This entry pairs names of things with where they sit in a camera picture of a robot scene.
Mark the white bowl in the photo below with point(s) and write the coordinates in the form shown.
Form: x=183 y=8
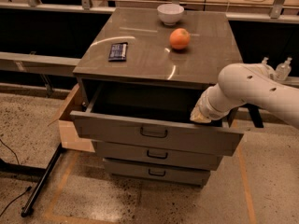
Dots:
x=170 y=14

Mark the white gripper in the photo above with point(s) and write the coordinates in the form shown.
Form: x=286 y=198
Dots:
x=204 y=105

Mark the clear sanitizer bottle right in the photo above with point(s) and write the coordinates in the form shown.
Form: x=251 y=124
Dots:
x=283 y=69

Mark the grey middle drawer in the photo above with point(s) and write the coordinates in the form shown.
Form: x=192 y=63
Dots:
x=157 y=155

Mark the grey bottom drawer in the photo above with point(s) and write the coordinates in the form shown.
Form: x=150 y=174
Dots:
x=157 y=172

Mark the grey top drawer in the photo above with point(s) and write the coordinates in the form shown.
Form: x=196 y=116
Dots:
x=107 y=118

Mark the cardboard box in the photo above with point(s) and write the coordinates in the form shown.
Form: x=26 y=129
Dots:
x=68 y=133

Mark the clear sanitizer bottle left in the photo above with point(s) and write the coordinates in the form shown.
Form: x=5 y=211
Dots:
x=270 y=72

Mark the black metal floor bar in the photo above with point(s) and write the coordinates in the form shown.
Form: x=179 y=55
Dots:
x=27 y=210

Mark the orange fruit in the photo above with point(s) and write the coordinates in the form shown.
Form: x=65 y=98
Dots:
x=179 y=38

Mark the grey drawer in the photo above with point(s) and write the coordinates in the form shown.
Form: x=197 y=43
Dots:
x=157 y=172
x=157 y=155
x=107 y=118

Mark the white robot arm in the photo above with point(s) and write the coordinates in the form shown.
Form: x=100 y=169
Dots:
x=254 y=84

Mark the clear sanitizer bottle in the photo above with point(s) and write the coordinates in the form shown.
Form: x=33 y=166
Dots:
x=270 y=72
x=283 y=69

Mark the grey drawer cabinet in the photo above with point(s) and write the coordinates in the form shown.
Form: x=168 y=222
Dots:
x=158 y=76

